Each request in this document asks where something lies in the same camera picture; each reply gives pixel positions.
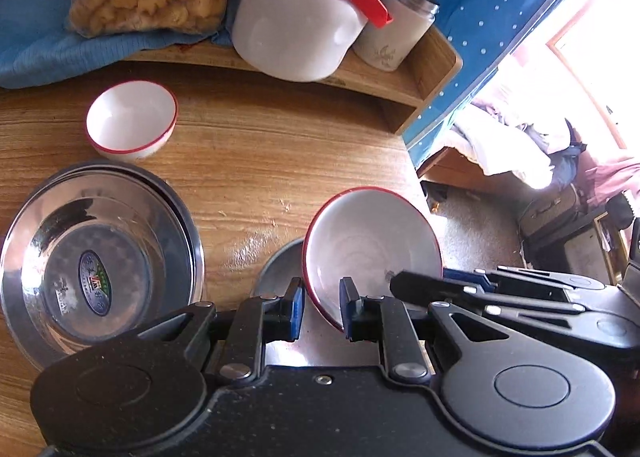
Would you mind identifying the wooden shelf riser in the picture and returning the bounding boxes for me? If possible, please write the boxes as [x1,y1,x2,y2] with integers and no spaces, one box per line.
[120,24,463,135]

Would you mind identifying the stainless steel bowl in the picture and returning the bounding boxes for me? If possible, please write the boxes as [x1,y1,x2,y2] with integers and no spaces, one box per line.
[249,237,396,369]

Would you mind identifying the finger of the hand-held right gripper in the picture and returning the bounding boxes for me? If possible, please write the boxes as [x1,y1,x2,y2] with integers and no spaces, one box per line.
[389,270,589,318]
[442,265,609,294]

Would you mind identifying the white bowl with red rim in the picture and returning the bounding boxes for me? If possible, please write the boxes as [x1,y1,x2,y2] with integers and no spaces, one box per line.
[85,80,179,161]
[302,187,444,333]

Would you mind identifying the white thermos flask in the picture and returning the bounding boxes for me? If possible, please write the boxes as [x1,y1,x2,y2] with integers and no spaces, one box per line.
[354,0,441,72]

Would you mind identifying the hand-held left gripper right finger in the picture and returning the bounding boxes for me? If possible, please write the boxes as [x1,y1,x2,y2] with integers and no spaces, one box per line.
[339,277,526,385]

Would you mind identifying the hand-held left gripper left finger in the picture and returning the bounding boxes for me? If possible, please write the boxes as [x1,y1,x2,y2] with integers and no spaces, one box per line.
[132,277,307,384]

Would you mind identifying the pale bedding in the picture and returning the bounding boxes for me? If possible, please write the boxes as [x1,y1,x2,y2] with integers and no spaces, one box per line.
[440,82,640,210]

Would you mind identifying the dark suitcase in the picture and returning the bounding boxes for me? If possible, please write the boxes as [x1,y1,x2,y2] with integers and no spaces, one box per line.
[517,184,593,250]

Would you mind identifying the white jug with blue lid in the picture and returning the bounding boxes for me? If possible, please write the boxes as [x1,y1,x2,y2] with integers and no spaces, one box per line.
[231,0,396,83]

